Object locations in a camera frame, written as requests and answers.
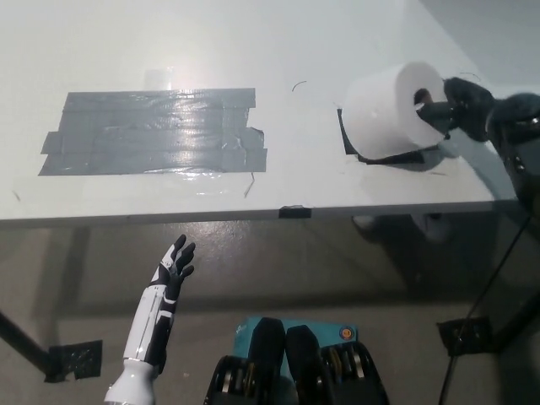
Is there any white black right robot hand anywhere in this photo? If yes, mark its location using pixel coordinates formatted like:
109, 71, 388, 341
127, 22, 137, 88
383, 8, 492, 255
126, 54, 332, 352
415, 75, 521, 203

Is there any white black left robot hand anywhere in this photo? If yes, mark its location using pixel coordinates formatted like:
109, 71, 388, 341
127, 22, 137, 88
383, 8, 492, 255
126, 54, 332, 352
123, 234, 197, 369

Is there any white toilet paper roll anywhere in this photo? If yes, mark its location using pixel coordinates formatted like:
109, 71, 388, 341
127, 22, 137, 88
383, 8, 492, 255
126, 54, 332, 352
342, 62, 449, 161

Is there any black desk leg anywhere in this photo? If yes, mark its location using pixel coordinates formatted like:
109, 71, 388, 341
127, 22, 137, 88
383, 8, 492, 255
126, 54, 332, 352
0, 310, 57, 377
491, 267, 540, 354

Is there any black tape square patch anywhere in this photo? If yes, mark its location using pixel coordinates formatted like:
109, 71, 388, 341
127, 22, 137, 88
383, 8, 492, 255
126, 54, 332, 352
337, 107, 428, 167

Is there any black floor tape patch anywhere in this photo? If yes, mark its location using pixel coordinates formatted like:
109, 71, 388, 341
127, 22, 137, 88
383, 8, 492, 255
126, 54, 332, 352
436, 316, 494, 355
44, 338, 104, 383

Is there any clear tape strip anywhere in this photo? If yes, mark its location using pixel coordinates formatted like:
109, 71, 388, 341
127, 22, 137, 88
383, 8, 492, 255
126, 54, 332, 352
12, 167, 259, 198

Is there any small black tape piece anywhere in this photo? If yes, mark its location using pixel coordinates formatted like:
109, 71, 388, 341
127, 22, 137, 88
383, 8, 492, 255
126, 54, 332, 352
278, 204, 314, 219

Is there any black cable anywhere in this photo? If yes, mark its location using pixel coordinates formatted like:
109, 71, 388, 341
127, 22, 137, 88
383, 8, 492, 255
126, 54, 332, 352
438, 213, 533, 405

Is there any grey duct tape patch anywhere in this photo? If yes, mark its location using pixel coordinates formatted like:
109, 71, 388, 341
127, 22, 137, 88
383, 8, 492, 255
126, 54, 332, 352
37, 87, 270, 176

